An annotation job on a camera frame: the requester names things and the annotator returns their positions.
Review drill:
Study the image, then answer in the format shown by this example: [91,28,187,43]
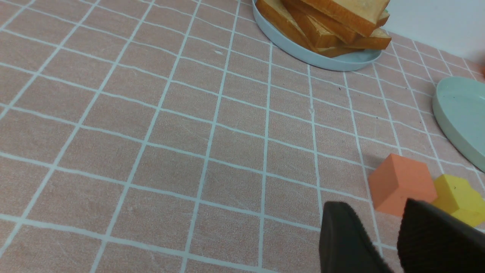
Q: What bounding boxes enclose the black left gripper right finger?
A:
[397,198,485,273]

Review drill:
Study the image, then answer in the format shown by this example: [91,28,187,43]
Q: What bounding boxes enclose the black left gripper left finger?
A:
[319,201,393,273]

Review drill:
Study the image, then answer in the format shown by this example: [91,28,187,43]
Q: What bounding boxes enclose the toast slice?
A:
[256,0,364,58]
[283,2,365,49]
[302,0,389,37]
[282,0,392,50]

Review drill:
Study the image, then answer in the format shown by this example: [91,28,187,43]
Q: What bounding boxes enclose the yellow foam block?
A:
[432,174,485,228]

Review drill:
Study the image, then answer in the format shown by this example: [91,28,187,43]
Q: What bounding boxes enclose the orange foam cube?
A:
[368,154,438,217]

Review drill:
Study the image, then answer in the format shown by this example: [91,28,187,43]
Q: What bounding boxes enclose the mint green centre plate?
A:
[432,77,485,172]

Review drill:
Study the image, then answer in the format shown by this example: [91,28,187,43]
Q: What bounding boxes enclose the blue-grey bread plate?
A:
[252,0,383,72]

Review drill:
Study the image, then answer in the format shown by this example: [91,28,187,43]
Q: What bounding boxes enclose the pink checked tablecloth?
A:
[0,0,484,273]

